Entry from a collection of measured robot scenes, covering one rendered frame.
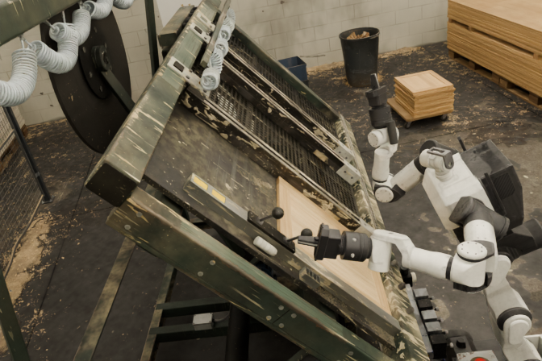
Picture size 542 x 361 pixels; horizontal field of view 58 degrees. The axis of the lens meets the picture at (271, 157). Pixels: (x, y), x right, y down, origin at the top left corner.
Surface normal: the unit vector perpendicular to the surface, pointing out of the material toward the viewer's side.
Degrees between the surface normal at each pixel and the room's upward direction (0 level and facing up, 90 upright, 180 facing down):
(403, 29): 90
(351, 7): 90
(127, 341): 0
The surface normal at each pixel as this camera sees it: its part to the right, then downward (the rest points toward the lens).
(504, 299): 0.00, 0.48
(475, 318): -0.15, -0.87
